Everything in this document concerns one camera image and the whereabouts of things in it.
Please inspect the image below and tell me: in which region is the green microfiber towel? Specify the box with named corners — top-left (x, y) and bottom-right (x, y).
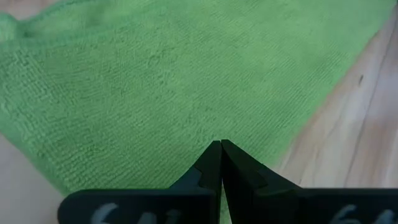
top-left (0, 0), bottom-right (397, 224)

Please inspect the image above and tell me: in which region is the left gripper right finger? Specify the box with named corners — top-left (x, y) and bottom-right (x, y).
top-left (220, 139), bottom-right (303, 224)

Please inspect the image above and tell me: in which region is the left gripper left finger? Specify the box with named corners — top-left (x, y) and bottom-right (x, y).
top-left (167, 140), bottom-right (223, 224)

